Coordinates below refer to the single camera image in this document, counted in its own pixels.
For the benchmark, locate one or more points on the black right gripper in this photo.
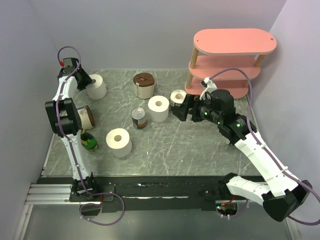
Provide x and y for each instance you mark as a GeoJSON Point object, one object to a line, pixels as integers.
{"type": "Point", "coordinates": [191, 100]}

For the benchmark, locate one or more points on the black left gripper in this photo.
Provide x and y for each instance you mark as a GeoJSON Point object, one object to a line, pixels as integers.
{"type": "Point", "coordinates": [87, 80]}

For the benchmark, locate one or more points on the black paper roll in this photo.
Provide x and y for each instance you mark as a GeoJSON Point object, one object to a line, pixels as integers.
{"type": "Point", "coordinates": [177, 97]}

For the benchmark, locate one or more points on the white paper towel roll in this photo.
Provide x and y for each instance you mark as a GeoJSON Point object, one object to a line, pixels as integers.
{"type": "Point", "coordinates": [97, 89]}
{"type": "Point", "coordinates": [119, 141]}
{"type": "Point", "coordinates": [158, 108]}

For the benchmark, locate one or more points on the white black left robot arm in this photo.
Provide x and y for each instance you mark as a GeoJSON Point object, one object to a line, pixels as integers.
{"type": "Point", "coordinates": [66, 123]}

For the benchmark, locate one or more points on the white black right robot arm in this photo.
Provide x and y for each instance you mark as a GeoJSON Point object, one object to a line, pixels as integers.
{"type": "Point", "coordinates": [282, 192]}

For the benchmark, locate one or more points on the pink three-tier wooden shelf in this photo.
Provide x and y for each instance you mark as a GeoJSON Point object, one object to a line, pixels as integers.
{"type": "Point", "coordinates": [230, 55]}

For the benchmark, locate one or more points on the metal food tin can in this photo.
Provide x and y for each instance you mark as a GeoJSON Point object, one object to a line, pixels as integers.
{"type": "Point", "coordinates": [138, 116]}

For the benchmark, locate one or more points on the green glass bottle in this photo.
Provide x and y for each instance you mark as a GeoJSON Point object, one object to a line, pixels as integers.
{"type": "Point", "coordinates": [88, 141]}

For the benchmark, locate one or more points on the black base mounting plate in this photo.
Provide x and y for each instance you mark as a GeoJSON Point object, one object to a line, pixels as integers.
{"type": "Point", "coordinates": [147, 193]}

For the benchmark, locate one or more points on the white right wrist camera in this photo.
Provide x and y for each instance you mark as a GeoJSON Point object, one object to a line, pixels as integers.
{"type": "Point", "coordinates": [208, 86]}

